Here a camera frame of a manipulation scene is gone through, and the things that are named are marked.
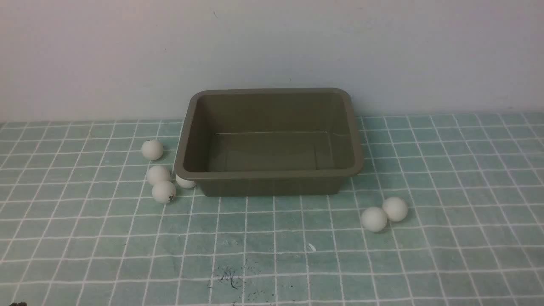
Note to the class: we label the olive green plastic bin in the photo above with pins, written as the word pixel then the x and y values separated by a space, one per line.
pixel 269 142

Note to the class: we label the green checkered tablecloth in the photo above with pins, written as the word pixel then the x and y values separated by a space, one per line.
pixel 79 226

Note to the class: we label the white ping-pong ball with mark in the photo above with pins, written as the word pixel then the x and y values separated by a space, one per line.
pixel 163 192

